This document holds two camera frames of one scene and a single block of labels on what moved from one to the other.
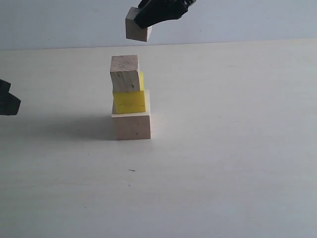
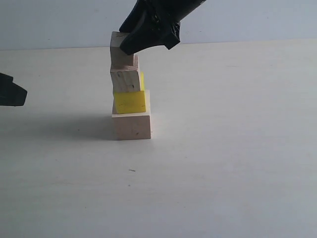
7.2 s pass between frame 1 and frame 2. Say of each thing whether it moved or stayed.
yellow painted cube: stayed
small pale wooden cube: moved
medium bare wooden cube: stayed
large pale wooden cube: stayed
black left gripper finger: moved
